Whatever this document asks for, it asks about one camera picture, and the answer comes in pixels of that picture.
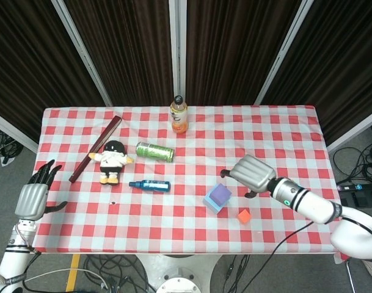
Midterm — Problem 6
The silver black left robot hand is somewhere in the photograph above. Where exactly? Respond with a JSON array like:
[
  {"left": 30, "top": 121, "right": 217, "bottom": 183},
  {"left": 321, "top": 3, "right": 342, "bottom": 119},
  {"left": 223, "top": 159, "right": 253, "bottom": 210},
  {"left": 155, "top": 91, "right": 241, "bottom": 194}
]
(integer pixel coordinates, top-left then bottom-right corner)
[{"left": 14, "top": 159, "right": 68, "bottom": 220}]

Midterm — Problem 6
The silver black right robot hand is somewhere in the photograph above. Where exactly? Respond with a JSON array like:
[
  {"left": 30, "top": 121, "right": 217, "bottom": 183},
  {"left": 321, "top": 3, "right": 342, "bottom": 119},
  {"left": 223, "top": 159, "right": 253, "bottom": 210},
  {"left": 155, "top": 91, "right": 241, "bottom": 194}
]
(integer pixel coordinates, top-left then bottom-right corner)
[{"left": 220, "top": 154, "right": 277, "bottom": 199}]

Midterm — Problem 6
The purple cube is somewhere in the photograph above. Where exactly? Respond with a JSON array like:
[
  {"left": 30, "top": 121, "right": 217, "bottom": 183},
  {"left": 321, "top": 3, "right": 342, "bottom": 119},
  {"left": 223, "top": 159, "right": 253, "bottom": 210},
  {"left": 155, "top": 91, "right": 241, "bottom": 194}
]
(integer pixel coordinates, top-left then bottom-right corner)
[{"left": 210, "top": 184, "right": 232, "bottom": 204}]

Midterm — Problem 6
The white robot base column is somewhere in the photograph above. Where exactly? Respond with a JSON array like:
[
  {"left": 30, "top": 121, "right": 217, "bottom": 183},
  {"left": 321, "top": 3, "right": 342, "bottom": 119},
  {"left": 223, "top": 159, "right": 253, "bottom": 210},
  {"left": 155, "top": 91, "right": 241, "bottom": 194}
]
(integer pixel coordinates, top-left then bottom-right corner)
[{"left": 136, "top": 253, "right": 223, "bottom": 293}]

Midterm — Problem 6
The purple and blue block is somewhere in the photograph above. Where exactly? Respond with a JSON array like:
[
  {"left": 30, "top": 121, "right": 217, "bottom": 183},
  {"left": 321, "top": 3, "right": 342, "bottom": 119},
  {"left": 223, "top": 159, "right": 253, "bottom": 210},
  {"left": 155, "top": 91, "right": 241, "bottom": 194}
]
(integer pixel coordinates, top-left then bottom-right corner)
[{"left": 203, "top": 183, "right": 232, "bottom": 215}]

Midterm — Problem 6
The dark red folded fan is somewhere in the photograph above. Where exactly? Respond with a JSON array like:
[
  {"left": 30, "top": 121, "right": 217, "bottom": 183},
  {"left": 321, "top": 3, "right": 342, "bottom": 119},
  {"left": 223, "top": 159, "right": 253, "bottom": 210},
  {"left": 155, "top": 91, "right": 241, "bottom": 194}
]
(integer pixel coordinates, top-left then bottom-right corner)
[{"left": 68, "top": 115, "right": 123, "bottom": 184}]

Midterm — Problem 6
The yellow floor tape strip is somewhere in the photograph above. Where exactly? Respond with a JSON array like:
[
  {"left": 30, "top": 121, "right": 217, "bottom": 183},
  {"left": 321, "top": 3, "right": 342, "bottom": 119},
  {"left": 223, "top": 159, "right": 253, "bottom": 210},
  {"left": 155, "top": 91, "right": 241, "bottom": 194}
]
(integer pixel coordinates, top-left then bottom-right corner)
[{"left": 65, "top": 255, "right": 82, "bottom": 291}]

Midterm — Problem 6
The red white checkered tablecloth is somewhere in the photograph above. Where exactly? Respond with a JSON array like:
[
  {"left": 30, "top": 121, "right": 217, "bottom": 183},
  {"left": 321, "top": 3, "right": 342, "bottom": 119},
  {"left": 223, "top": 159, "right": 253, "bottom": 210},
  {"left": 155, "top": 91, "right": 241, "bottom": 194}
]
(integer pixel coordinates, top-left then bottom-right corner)
[{"left": 31, "top": 105, "right": 354, "bottom": 256}]

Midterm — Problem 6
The black white plush doll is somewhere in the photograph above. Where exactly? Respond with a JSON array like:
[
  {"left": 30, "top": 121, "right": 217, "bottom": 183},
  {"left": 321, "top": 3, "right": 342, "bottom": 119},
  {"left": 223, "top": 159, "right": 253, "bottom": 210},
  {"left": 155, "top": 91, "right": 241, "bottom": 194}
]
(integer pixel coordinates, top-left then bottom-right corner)
[{"left": 88, "top": 140, "right": 135, "bottom": 185}]

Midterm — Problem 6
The orange drink plastic bottle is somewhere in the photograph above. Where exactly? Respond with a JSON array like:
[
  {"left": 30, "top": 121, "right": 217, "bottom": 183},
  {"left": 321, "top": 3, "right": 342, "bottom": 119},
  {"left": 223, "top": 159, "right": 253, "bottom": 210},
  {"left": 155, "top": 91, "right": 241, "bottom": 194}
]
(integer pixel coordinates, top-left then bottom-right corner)
[{"left": 169, "top": 95, "right": 189, "bottom": 134}]

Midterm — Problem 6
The green energy drink can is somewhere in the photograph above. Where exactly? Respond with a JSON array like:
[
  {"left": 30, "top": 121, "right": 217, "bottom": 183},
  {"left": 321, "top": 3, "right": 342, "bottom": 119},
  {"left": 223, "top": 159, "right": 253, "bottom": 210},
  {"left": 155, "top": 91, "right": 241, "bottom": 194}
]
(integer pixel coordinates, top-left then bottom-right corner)
[{"left": 135, "top": 141, "right": 176, "bottom": 163}]

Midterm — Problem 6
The blue spray bottle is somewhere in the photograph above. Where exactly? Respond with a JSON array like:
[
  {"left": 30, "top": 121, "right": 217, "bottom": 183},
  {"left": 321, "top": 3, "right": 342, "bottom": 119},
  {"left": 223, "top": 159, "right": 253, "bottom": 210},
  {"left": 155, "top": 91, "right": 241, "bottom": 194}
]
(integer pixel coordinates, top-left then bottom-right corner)
[{"left": 128, "top": 179, "right": 171, "bottom": 193}]

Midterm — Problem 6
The dark brown curtain panel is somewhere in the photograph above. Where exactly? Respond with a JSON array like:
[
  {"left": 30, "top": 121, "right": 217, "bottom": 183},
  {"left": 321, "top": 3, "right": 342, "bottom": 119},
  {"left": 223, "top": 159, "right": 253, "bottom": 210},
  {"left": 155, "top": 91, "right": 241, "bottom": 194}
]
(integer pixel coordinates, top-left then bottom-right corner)
[
  {"left": 261, "top": 0, "right": 372, "bottom": 146},
  {"left": 63, "top": 0, "right": 175, "bottom": 107},
  {"left": 0, "top": 0, "right": 107, "bottom": 143},
  {"left": 185, "top": 0, "right": 302, "bottom": 106}
]

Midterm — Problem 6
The black cable bundle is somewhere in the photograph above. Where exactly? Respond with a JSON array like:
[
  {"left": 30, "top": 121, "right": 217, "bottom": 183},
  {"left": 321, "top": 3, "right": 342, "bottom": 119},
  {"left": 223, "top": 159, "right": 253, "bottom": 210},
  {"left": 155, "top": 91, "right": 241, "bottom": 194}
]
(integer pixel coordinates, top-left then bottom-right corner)
[
  {"left": 81, "top": 255, "right": 156, "bottom": 293},
  {"left": 0, "top": 124, "right": 24, "bottom": 166},
  {"left": 332, "top": 125, "right": 372, "bottom": 186}
]

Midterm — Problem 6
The white metal frame rail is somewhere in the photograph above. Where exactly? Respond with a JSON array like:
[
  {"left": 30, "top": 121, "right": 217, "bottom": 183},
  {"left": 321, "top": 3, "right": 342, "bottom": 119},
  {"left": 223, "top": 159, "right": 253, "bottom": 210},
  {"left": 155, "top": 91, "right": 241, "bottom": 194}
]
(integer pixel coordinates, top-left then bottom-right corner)
[
  {"left": 326, "top": 107, "right": 372, "bottom": 153},
  {"left": 0, "top": 109, "right": 39, "bottom": 153}
]

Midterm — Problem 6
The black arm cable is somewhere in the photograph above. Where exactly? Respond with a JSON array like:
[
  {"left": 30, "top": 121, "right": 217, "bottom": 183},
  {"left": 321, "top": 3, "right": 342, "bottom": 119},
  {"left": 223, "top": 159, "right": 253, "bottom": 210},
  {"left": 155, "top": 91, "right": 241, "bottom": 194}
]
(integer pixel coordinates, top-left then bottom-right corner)
[{"left": 258, "top": 220, "right": 315, "bottom": 293}]

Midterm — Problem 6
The white cable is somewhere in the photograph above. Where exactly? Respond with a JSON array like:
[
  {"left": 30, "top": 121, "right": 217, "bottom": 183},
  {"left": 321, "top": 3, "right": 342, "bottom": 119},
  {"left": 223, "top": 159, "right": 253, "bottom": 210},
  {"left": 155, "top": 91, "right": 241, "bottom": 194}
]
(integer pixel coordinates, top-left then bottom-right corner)
[{"left": 23, "top": 267, "right": 109, "bottom": 290}]

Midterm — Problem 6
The white metal frame post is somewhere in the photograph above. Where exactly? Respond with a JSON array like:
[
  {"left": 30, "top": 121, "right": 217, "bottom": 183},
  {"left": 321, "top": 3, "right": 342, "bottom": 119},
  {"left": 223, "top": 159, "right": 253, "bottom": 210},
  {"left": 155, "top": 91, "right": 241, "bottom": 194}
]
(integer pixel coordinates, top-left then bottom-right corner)
[
  {"left": 169, "top": 0, "right": 188, "bottom": 104},
  {"left": 254, "top": 0, "right": 315, "bottom": 106},
  {"left": 51, "top": 0, "right": 113, "bottom": 107}
]

